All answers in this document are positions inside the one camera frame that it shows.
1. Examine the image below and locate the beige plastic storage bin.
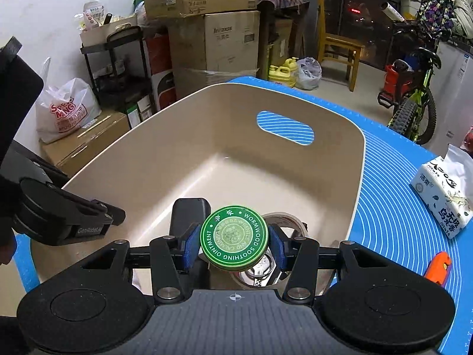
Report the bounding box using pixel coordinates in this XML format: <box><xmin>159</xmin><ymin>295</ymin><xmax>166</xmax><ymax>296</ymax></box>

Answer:
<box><xmin>30</xmin><ymin>83</ymin><xmax>366</xmax><ymax>296</ymax></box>

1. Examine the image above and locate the blue silicone baking mat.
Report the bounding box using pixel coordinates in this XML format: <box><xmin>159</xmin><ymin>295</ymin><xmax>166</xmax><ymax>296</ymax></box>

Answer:
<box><xmin>13</xmin><ymin>76</ymin><xmax>473</xmax><ymax>355</ymax></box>

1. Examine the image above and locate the white floral tissue pack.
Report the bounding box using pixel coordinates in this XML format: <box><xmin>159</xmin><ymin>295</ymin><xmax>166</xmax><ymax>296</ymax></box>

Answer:
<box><xmin>409</xmin><ymin>144</ymin><xmax>473</xmax><ymax>239</ymax></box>

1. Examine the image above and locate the key bunch with white fob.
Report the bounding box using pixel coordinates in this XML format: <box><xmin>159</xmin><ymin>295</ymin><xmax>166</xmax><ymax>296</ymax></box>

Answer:
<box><xmin>242</xmin><ymin>257</ymin><xmax>281</xmax><ymax>288</ymax></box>

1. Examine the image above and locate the white red shopping bag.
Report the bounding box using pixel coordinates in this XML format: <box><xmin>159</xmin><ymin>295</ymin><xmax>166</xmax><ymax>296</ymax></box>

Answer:
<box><xmin>36</xmin><ymin>57</ymin><xmax>101</xmax><ymax>144</ymax></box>

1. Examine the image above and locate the clear tape roll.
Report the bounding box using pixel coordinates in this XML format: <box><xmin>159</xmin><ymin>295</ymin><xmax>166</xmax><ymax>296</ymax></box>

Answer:
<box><xmin>238</xmin><ymin>212</ymin><xmax>309</xmax><ymax>290</ymax></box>

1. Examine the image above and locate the orange purple toy knife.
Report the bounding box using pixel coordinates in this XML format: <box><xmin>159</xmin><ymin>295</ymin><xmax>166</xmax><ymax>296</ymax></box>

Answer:
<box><xmin>423</xmin><ymin>251</ymin><xmax>453</xmax><ymax>289</ymax></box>

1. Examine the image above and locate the low brown cardboard box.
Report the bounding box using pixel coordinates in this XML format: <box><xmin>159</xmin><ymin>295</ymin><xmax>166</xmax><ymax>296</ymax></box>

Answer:
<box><xmin>41</xmin><ymin>111</ymin><xmax>132</xmax><ymax>178</ymax></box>

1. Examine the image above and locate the floral bag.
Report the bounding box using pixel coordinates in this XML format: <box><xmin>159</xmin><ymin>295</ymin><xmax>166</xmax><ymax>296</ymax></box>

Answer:
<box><xmin>421</xmin><ymin>0</ymin><xmax>455</xmax><ymax>36</ymax></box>

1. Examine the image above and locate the red white appliance box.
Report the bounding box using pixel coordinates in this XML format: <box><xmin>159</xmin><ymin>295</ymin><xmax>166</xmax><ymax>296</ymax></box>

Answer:
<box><xmin>144</xmin><ymin>35</ymin><xmax>176</xmax><ymax>112</ymax></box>

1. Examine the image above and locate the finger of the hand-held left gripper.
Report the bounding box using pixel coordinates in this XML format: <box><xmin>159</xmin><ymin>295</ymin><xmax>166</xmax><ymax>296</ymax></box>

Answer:
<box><xmin>61</xmin><ymin>190</ymin><xmax>127</xmax><ymax>227</ymax></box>

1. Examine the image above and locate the green black bicycle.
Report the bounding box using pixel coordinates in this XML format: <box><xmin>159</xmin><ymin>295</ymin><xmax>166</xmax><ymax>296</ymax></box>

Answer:
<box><xmin>377</xmin><ymin>18</ymin><xmax>453</xmax><ymax>145</ymax></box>

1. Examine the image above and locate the black metal rack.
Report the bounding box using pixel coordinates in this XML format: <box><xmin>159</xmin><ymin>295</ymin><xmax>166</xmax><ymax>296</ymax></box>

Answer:
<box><xmin>80</xmin><ymin>26</ymin><xmax>156</xmax><ymax>113</ymax></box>

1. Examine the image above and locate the clear plastic bag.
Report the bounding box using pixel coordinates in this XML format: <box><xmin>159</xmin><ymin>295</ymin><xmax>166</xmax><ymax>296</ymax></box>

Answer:
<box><xmin>296</xmin><ymin>57</ymin><xmax>322</xmax><ymax>90</ymax></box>

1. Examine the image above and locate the large plain cardboard box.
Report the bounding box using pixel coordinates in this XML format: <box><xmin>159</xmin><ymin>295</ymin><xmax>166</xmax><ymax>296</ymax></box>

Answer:
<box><xmin>168</xmin><ymin>10</ymin><xmax>261</xmax><ymax>72</ymax></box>

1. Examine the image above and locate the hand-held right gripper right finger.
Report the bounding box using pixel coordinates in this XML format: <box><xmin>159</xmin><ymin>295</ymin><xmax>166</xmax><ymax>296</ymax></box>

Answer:
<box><xmin>268</xmin><ymin>224</ymin><xmax>401</xmax><ymax>301</ymax></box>

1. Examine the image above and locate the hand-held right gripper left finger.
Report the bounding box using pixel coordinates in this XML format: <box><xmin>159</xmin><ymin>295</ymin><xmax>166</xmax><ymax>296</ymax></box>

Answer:
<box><xmin>79</xmin><ymin>223</ymin><xmax>202</xmax><ymax>303</ymax></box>

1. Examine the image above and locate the wooden chair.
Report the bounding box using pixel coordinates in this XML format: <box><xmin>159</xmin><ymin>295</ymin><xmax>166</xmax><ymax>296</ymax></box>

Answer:
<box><xmin>317</xmin><ymin>0</ymin><xmax>366</xmax><ymax>92</ymax></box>

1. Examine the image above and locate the green round ointment tin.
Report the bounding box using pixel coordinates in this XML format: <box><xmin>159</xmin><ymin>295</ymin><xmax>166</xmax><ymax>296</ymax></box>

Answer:
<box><xmin>200</xmin><ymin>205</ymin><xmax>270</xmax><ymax>271</ymax></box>

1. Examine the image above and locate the white appliance carton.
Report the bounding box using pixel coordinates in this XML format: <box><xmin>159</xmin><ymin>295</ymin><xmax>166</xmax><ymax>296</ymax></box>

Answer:
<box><xmin>430</xmin><ymin>41</ymin><xmax>473</xmax><ymax>156</ymax></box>

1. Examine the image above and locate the taped cardboard box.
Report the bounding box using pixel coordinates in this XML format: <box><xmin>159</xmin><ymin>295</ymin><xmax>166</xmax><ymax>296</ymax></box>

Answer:
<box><xmin>173</xmin><ymin>67</ymin><xmax>259</xmax><ymax>100</ymax></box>

